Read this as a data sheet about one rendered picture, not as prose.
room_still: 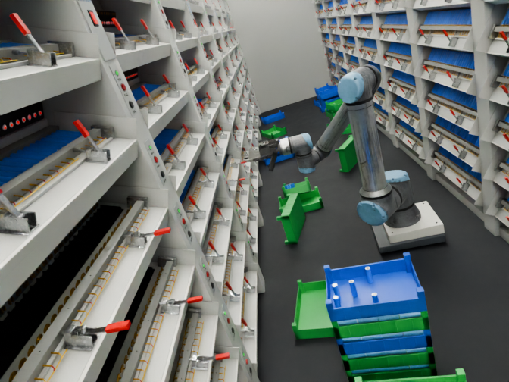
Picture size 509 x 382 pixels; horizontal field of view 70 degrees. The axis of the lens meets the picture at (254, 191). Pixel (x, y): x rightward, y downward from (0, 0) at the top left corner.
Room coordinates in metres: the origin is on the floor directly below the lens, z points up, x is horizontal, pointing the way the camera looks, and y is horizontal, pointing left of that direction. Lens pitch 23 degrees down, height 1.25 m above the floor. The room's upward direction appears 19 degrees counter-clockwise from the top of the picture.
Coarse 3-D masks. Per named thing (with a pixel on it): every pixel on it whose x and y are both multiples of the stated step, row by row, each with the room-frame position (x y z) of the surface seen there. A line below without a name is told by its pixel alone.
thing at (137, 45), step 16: (112, 16) 1.53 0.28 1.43; (112, 32) 1.51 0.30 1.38; (128, 32) 1.59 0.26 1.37; (144, 32) 1.59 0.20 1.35; (160, 32) 1.58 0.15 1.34; (112, 48) 0.98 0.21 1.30; (128, 48) 1.15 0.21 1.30; (144, 48) 1.25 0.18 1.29; (160, 48) 1.41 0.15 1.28; (128, 64) 1.07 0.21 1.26
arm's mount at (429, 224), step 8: (424, 208) 1.67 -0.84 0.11; (424, 216) 1.60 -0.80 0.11; (432, 216) 1.57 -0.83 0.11; (384, 224) 1.66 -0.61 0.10; (416, 224) 1.56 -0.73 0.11; (424, 224) 1.53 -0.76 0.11; (432, 224) 1.50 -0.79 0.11; (440, 224) 1.48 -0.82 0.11; (392, 232) 1.56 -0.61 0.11; (400, 232) 1.54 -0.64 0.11; (408, 232) 1.52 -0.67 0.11; (416, 232) 1.51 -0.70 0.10; (424, 232) 1.50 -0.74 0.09; (432, 232) 1.49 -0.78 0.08; (440, 232) 1.48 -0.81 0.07; (392, 240) 1.54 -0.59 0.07; (400, 240) 1.53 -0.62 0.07
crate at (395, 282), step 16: (336, 272) 1.09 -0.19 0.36; (352, 272) 1.08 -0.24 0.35; (384, 272) 1.05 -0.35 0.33; (400, 272) 1.03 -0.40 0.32; (368, 288) 1.00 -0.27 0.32; (384, 288) 0.98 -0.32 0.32; (400, 288) 0.95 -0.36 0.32; (416, 288) 0.85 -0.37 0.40; (352, 304) 0.96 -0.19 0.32; (368, 304) 0.88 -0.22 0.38; (384, 304) 0.87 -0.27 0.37; (400, 304) 0.85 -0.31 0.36; (416, 304) 0.84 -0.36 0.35; (336, 320) 0.91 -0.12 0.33
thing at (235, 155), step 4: (228, 152) 2.28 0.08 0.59; (232, 152) 2.27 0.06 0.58; (236, 152) 2.27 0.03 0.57; (240, 152) 2.26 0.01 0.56; (228, 156) 2.26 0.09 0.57; (232, 156) 2.25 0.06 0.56; (236, 156) 2.27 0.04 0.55; (232, 160) 2.24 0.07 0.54; (236, 160) 2.24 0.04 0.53; (236, 168) 2.09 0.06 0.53; (224, 172) 2.03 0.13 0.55; (232, 172) 2.03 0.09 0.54; (236, 172) 2.03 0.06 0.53; (232, 176) 1.97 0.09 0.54; (236, 176) 1.97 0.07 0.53; (236, 184) 1.90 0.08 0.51; (232, 188) 1.80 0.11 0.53; (232, 192) 1.67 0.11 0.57
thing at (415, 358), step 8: (416, 352) 0.85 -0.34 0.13; (424, 352) 0.84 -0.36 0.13; (432, 352) 0.83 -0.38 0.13; (344, 360) 0.91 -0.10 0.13; (352, 360) 0.91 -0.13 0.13; (360, 360) 0.90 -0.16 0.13; (368, 360) 0.89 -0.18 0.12; (376, 360) 0.88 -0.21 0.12; (384, 360) 0.88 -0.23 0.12; (392, 360) 0.87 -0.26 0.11; (400, 360) 0.86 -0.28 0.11; (408, 360) 0.86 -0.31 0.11; (416, 360) 0.85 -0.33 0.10; (424, 360) 0.84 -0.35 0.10; (432, 360) 0.83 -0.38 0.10; (352, 368) 0.91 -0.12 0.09; (360, 368) 0.90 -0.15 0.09; (368, 368) 0.89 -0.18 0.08
